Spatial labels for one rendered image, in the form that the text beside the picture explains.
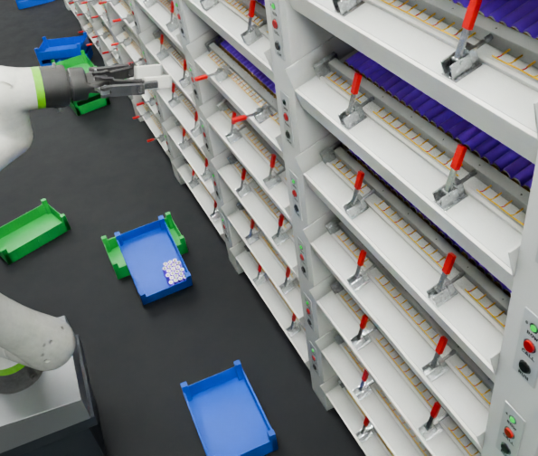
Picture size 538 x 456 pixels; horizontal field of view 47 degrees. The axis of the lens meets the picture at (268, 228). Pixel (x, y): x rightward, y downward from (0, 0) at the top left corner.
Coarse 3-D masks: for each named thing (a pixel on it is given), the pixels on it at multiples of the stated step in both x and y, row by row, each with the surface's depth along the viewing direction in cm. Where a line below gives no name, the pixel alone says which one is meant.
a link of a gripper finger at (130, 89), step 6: (114, 84) 142; (120, 84) 142; (126, 84) 142; (132, 84) 142; (138, 84) 143; (102, 90) 140; (114, 90) 141; (120, 90) 142; (126, 90) 142; (132, 90) 143; (102, 96) 140; (108, 96) 141; (114, 96) 142
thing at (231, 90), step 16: (208, 32) 182; (192, 48) 183; (208, 48) 183; (208, 64) 180; (208, 80) 183; (224, 80) 171; (224, 96) 172; (240, 96) 163; (272, 96) 157; (240, 112) 165; (256, 128) 156; (272, 128) 149; (272, 144) 147
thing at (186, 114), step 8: (168, 88) 259; (176, 88) 256; (160, 96) 260; (168, 96) 254; (176, 96) 251; (184, 96) 248; (168, 104) 250; (176, 104) 247; (184, 104) 244; (176, 112) 244; (184, 112) 242; (192, 112) 240; (184, 120) 238; (192, 120) 236; (184, 128) 239; (192, 128) 233; (200, 128) 228; (192, 136) 229; (200, 136) 227; (200, 144) 224
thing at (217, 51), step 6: (210, 48) 182; (216, 48) 179; (216, 54) 179; (222, 54) 175; (222, 60) 175; (228, 60) 172; (234, 66) 169; (234, 72) 169; (240, 72) 166; (246, 72) 164; (240, 78) 166; (246, 78) 163; (252, 78) 162; (246, 84) 163; (252, 84) 160; (258, 84) 159; (258, 90) 157; (264, 90) 156; (264, 96) 154; (270, 96) 153; (258, 102) 156; (270, 102) 151; (276, 102) 151; (276, 108) 149
